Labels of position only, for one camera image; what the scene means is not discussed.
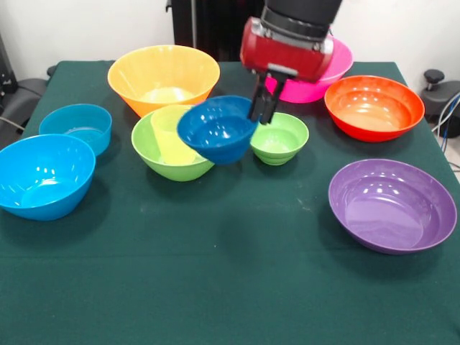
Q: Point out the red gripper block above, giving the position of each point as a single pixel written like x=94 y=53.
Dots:
x=287 y=57

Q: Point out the small green bowl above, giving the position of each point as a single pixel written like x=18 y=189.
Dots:
x=280 y=143

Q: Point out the small dark blue bowl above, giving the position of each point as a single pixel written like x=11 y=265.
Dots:
x=215 y=133

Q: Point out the yellow cup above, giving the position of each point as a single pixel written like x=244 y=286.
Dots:
x=167 y=136

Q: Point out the purple bowl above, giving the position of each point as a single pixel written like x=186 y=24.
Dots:
x=391 y=215

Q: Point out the large light blue bowl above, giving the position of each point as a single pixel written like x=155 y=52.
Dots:
x=43 y=179

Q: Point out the pink bowl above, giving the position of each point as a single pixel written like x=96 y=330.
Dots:
x=305 y=91

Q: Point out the orange bowl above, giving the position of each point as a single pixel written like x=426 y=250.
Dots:
x=161 y=75

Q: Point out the red bowl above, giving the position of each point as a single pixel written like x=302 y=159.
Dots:
x=373 y=111

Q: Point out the large green bowl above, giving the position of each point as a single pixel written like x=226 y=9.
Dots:
x=172 y=170

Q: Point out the dark green tablecloth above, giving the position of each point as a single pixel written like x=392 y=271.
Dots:
x=230 y=287

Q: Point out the low ribbed blue bowl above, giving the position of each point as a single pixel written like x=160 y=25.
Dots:
x=75 y=118

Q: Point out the black equipment rack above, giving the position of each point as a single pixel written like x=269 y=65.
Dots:
x=5 y=72

